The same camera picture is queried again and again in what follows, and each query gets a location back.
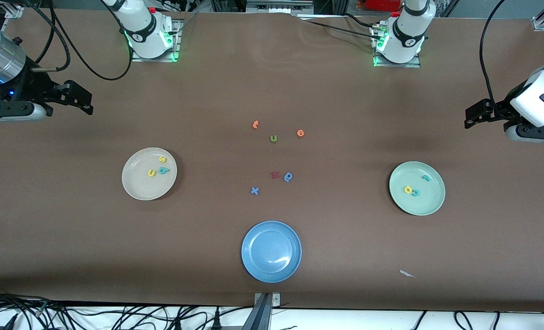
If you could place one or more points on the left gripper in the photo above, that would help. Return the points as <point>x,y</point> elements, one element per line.
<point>502,107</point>

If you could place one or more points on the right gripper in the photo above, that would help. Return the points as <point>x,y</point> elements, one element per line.
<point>34,86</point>

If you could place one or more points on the yellow letter a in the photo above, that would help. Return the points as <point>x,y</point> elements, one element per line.
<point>407,189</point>

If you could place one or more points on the teal letter g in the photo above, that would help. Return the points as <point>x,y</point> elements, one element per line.
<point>163,170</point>

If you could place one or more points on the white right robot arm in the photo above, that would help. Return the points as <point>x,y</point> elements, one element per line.
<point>146,27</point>

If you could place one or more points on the green plate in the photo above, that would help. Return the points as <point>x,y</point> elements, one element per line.
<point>425,201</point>

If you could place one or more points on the beige brown plate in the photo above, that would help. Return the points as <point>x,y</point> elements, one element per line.
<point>139,185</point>

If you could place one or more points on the red box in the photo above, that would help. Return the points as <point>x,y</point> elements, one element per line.
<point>382,4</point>

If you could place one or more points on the white paper scrap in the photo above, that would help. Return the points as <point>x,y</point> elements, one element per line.
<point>407,273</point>

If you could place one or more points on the blue letter x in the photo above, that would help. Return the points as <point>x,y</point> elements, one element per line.
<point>254,190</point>

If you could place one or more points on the blue round letter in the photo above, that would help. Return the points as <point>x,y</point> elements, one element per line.
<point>288,177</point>

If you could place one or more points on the grey metal box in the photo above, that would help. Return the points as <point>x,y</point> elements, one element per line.
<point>276,7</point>

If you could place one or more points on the black power plug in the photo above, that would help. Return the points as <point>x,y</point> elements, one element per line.
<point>178,324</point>
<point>216,322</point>

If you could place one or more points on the blue plate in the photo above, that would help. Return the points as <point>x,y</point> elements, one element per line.
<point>271,251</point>

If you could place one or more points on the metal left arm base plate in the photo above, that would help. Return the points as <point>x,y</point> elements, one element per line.
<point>414,64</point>

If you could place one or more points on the aluminium table rail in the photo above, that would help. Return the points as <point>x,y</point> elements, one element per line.
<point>14,12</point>
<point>540,23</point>

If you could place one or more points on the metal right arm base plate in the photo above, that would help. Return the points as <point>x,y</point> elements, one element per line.
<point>177,46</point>

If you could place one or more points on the grey metal camera mount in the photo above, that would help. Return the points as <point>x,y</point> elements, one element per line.
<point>263,314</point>

